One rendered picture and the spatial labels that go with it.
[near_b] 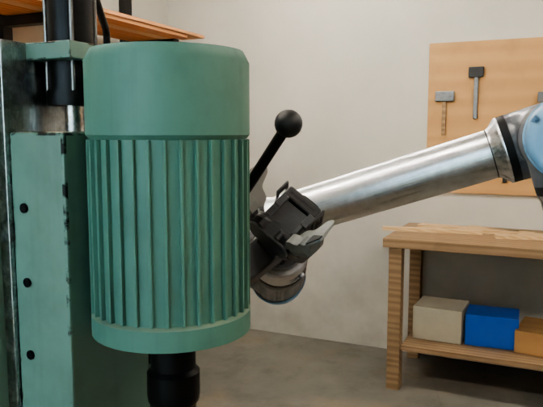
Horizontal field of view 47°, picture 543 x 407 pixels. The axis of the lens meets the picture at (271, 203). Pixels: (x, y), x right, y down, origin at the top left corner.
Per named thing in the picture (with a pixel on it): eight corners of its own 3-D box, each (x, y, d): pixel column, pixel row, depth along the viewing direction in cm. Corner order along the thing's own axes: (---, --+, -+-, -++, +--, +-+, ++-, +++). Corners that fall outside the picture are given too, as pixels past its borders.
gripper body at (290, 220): (285, 176, 87) (284, 211, 98) (243, 217, 85) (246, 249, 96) (326, 210, 85) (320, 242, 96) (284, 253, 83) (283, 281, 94)
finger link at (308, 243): (345, 211, 77) (308, 209, 85) (313, 244, 75) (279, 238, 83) (359, 229, 78) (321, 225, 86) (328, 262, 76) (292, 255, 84)
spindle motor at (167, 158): (196, 371, 59) (191, 34, 55) (56, 343, 66) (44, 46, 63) (275, 320, 75) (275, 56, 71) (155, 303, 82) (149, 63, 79)
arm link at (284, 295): (239, 291, 111) (288, 318, 109) (236, 267, 99) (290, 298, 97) (266, 248, 114) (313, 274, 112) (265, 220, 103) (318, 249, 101)
